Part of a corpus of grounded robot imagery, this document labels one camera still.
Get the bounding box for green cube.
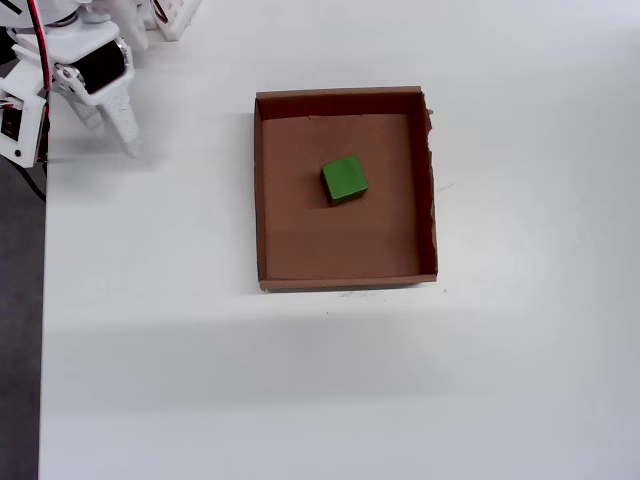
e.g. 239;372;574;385
319;153;371;209

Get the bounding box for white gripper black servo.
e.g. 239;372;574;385
6;19;145;160

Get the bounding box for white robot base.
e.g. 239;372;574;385
148;0;203;42

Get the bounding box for brown cardboard box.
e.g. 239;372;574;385
253;85;440;293

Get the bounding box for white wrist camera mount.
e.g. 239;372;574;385
0;61;51;169

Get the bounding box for black camera cable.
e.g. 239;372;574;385
8;158;48;205

